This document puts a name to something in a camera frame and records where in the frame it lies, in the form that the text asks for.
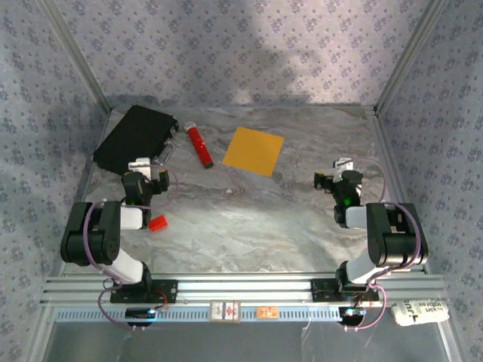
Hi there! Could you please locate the black case with metal handle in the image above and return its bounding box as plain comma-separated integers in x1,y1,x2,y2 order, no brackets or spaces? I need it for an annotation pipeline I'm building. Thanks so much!
93,104,180,177

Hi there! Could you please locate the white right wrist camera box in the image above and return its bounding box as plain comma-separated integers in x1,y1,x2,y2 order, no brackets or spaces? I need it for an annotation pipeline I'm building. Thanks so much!
332,158,355,178

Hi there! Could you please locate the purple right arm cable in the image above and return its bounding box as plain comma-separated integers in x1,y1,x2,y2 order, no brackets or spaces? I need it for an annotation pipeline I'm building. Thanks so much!
341,157,426,333

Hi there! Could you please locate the white label with red diamond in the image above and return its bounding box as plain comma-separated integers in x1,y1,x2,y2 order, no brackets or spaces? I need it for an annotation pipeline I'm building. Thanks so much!
209,300,242,324

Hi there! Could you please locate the aluminium side rail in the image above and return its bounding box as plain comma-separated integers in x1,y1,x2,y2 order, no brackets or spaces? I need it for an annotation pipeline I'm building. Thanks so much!
371,109,427,275
60,109,112,276

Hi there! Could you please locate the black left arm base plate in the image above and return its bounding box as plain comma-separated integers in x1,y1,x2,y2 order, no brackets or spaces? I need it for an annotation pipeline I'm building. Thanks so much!
109,278,179,305

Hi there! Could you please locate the grey slotted cable duct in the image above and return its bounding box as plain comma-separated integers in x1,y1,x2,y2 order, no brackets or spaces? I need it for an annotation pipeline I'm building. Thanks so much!
52,305,343,324

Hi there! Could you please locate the orange-yellow cloth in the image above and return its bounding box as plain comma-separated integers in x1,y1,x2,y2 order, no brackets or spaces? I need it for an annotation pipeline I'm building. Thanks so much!
221,126,285,177

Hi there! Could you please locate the red glitter cylinder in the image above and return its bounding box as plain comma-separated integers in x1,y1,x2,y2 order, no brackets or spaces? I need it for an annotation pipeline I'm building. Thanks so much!
184,121,215,170

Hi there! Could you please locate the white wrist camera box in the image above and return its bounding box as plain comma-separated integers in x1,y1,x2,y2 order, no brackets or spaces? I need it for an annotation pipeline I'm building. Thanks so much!
128,158,152,180
332,158,355,178

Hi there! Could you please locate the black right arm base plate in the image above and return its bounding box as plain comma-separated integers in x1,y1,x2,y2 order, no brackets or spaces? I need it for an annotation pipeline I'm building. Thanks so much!
311,278,380,302

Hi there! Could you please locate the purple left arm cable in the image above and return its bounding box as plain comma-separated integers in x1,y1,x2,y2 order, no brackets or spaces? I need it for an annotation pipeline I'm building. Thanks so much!
85,164,180,333

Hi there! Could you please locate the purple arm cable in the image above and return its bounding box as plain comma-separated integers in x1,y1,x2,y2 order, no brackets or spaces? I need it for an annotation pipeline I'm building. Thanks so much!
85,164,180,333
341,157,426,333

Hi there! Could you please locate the aluminium frame post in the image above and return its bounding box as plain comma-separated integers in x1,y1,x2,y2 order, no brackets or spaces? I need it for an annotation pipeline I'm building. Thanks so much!
373,0,448,114
39,0,114,112

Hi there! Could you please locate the small red block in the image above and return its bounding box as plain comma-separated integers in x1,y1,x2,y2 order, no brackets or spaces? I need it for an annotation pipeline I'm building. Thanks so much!
148,214,170,232

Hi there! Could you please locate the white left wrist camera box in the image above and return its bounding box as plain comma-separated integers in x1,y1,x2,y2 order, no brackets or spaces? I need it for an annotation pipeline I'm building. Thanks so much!
128,158,152,180

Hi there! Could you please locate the aluminium base beam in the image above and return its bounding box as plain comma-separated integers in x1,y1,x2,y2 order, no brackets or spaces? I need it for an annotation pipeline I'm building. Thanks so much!
40,274,446,307

